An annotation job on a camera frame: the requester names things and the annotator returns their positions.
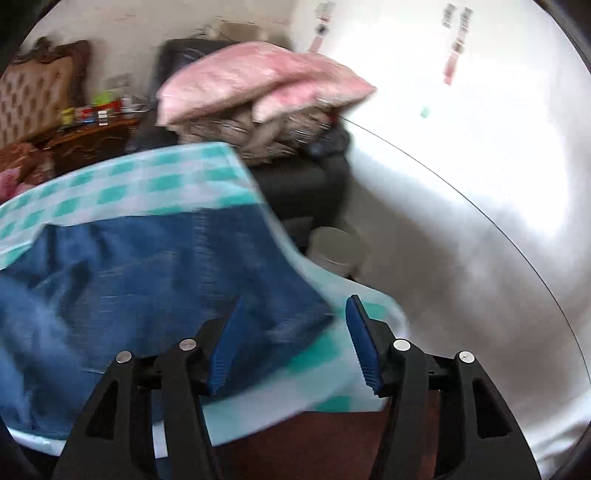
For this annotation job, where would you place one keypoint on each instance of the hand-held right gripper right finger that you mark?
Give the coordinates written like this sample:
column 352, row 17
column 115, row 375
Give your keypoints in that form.
column 364, row 350

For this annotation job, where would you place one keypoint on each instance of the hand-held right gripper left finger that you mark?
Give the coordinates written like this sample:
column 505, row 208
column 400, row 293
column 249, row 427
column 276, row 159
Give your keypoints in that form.
column 225, row 355

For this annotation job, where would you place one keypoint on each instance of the blue towel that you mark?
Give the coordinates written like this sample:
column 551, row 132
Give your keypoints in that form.
column 138, row 277

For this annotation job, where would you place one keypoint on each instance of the white bucket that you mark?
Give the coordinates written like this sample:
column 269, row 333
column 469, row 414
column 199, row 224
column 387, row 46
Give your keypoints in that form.
column 337, row 251

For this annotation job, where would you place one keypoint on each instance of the black armchair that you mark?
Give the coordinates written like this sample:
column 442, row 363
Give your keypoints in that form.
column 295, row 184

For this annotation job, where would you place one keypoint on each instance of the teal white checkered cloth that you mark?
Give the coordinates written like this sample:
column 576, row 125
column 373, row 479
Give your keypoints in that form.
column 138, row 184

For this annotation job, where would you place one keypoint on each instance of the white wardrobe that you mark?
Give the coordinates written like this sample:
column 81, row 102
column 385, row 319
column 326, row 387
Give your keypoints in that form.
column 461, row 184

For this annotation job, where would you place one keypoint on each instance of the striped brown cushion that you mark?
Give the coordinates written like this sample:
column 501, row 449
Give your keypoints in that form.
column 221, row 131

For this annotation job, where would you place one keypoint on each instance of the dark wooden cabinet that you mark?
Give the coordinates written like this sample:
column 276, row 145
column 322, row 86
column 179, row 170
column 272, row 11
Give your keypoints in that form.
column 87, row 143

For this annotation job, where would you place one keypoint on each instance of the small pink pillow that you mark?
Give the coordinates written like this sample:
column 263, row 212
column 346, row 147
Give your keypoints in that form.
column 288, row 102

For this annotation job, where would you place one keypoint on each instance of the red floral bedding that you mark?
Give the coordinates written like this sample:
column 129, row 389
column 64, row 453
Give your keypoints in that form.
column 18, row 168

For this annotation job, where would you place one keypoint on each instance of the large pink pillow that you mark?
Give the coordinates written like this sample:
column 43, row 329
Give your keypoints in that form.
column 240, row 74

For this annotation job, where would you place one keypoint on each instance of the green plastic item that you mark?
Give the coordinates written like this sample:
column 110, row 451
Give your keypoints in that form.
column 104, row 99

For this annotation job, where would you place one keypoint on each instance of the red hanging ornament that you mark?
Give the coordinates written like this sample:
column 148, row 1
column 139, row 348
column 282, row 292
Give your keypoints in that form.
column 455, row 46

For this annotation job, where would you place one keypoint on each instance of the tufted brown headboard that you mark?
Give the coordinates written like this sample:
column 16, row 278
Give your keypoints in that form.
column 32, row 97

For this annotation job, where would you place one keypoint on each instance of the pink hanging ornament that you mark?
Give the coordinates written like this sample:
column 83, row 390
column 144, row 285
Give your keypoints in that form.
column 322, row 27

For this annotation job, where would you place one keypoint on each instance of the beige cardboard box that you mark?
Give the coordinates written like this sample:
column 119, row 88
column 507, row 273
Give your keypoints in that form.
column 244, row 30

